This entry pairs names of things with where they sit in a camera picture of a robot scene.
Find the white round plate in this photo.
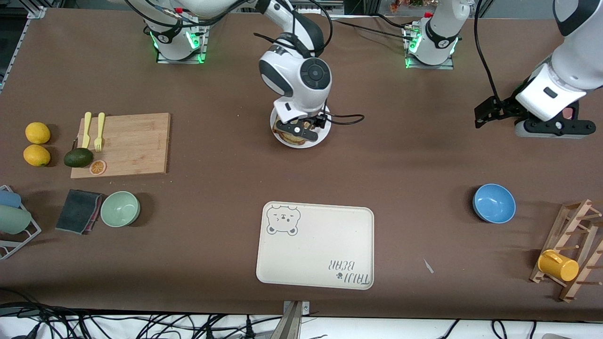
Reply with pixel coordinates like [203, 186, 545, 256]
[270, 106, 331, 149]

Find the brown bread slice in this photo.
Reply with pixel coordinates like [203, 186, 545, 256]
[278, 120, 315, 145]

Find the blue bowl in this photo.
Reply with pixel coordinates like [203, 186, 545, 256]
[472, 183, 517, 225]

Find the cream bear print tray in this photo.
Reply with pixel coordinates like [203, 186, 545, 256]
[255, 201, 375, 291]

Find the yellow cup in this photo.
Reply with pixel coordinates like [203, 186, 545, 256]
[537, 249, 580, 283]

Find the wooden peg rack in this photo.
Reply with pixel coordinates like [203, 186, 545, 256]
[529, 198, 603, 303]

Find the wooden cutting board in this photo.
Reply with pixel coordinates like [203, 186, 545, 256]
[70, 113, 171, 179]

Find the pale green bowl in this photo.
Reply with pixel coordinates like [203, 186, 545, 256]
[100, 190, 141, 228]

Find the yellow plastic fork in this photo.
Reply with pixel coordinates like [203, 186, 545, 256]
[94, 112, 106, 153]

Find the dark green avocado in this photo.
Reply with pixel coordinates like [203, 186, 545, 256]
[64, 147, 94, 169]

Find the dark grey folded cloth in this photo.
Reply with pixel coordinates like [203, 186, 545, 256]
[55, 189, 104, 235]

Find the yellow lemon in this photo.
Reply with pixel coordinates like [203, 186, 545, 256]
[23, 144, 51, 168]
[25, 122, 51, 145]

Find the light blue cup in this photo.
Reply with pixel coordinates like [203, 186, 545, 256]
[0, 189, 22, 209]

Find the pale green cup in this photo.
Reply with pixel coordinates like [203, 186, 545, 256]
[0, 205, 33, 235]

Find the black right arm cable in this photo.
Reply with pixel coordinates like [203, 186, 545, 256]
[253, 0, 365, 126]

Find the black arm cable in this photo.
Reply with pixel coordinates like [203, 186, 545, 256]
[253, 0, 365, 126]
[473, 0, 501, 103]

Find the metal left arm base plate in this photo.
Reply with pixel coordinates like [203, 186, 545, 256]
[403, 23, 456, 71]

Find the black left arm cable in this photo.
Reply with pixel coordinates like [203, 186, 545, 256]
[473, 0, 501, 103]

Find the black table cable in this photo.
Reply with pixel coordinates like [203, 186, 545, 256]
[330, 18, 411, 40]

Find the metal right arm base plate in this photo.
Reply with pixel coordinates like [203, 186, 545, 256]
[155, 18, 210, 65]

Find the grey metal bracket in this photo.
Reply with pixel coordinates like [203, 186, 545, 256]
[282, 300, 311, 339]

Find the white wire cup rack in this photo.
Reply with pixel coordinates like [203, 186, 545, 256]
[0, 185, 42, 261]

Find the black cable bundle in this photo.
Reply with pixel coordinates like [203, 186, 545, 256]
[0, 300, 284, 339]

